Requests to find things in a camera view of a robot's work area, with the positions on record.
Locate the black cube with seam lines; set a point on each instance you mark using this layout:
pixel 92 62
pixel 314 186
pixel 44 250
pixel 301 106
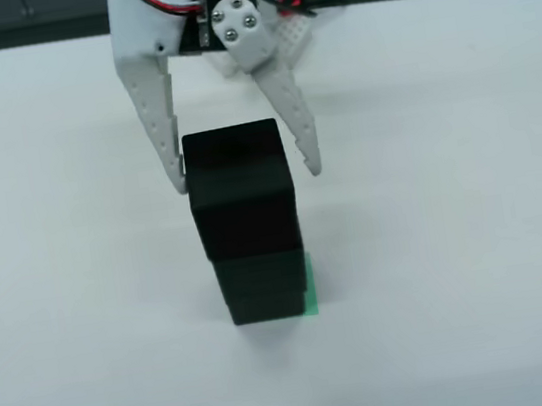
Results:
pixel 260 272

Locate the black cube with scuffed face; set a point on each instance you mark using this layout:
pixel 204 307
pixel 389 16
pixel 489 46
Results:
pixel 268 307

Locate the white perforated table clamp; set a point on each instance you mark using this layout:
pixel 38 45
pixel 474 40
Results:
pixel 295 35

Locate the green striped tape square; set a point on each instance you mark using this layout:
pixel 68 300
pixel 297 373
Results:
pixel 309 283

